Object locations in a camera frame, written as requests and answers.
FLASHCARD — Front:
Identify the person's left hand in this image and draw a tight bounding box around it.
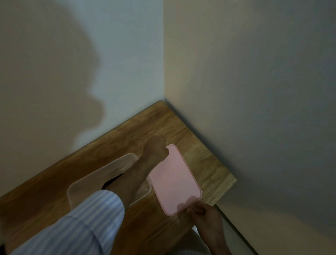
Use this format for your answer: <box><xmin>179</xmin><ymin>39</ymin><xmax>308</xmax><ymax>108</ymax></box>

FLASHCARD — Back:
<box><xmin>141</xmin><ymin>135</ymin><xmax>169</xmax><ymax>169</ymax></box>

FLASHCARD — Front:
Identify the person's right hand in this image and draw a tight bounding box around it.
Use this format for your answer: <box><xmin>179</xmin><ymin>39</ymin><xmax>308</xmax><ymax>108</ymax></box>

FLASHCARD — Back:
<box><xmin>187</xmin><ymin>201</ymin><xmax>232</xmax><ymax>255</ymax></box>

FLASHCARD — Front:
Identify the pink rectangular container lid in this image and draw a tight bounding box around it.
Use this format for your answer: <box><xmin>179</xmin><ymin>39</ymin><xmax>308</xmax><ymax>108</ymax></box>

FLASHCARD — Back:
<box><xmin>147</xmin><ymin>144</ymin><xmax>203</xmax><ymax>217</ymax></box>

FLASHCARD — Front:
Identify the person's left forearm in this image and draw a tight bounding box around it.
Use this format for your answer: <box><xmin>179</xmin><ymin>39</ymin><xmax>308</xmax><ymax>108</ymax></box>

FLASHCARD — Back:
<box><xmin>105</xmin><ymin>157</ymin><xmax>158</xmax><ymax>211</ymax></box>

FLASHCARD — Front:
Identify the translucent plastic storage container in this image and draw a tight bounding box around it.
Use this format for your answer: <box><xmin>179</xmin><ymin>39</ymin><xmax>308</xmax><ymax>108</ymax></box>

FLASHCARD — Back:
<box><xmin>67</xmin><ymin>153</ymin><xmax>153</xmax><ymax>211</ymax></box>

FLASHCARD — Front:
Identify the blue striped shirt sleeve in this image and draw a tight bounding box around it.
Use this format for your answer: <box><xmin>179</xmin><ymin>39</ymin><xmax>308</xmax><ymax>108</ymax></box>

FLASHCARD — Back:
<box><xmin>8</xmin><ymin>190</ymin><xmax>125</xmax><ymax>255</ymax></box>

